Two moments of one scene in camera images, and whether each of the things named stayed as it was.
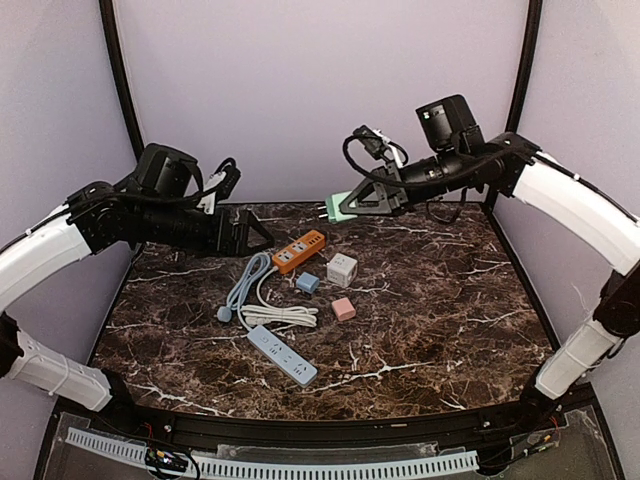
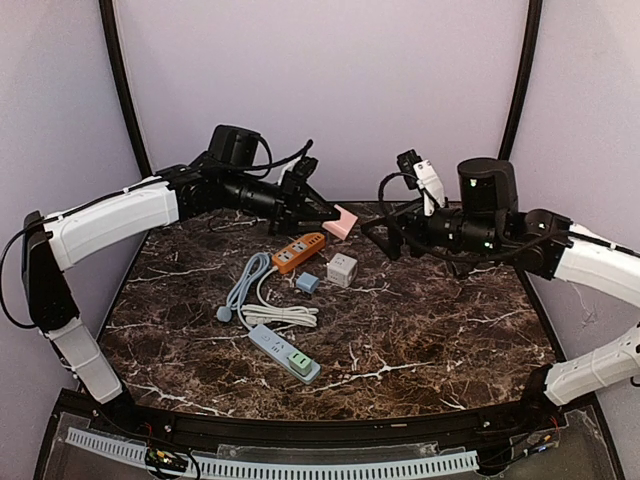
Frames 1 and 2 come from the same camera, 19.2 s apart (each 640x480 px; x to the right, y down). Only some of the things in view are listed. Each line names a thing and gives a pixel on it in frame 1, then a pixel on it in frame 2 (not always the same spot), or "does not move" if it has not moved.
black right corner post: x=526 y=68 does not move
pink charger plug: x=343 y=309 to x=341 y=227
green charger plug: x=333 y=209 to x=300 y=363
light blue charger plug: x=308 y=282 does not move
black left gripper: x=226 y=231 to x=285 y=211
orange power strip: x=298 y=251 does not move
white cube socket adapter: x=341 y=269 does not move
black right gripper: x=397 y=191 to x=396 y=236
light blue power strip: x=297 y=367 does not move
